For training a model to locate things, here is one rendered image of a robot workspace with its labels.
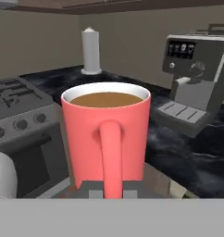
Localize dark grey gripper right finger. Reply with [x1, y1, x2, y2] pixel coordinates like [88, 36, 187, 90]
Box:
[121, 181, 164, 200]

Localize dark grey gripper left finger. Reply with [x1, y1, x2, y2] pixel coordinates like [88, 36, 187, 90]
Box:
[53, 181, 105, 200]

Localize red mug with coffee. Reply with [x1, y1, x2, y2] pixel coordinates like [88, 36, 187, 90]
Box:
[60, 81, 152, 199]

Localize grey coffee machine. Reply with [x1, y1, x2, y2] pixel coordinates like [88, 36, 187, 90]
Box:
[150, 23, 224, 139]

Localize beige base cupboard front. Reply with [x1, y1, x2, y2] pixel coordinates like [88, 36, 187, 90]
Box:
[143, 162, 199, 199]

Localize dark oven door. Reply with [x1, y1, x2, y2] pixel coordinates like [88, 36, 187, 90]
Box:
[0, 122, 71, 199]

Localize white rounded object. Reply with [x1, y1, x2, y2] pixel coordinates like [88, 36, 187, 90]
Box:
[0, 150, 19, 199]

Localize grey stove with hob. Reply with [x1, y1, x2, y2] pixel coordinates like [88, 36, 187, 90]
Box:
[0, 76, 72, 199]

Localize white paper towel roll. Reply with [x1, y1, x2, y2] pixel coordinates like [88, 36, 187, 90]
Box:
[81, 26, 103, 76]

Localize grey extractor hood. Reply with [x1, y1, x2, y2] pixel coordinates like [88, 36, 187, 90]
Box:
[0, 0, 19, 9]

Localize dark oven door handle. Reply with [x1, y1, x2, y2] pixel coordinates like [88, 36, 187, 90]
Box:
[0, 134, 53, 156]

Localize brown wall cupboards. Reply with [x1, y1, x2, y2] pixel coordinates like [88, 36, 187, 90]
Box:
[6, 0, 224, 16]

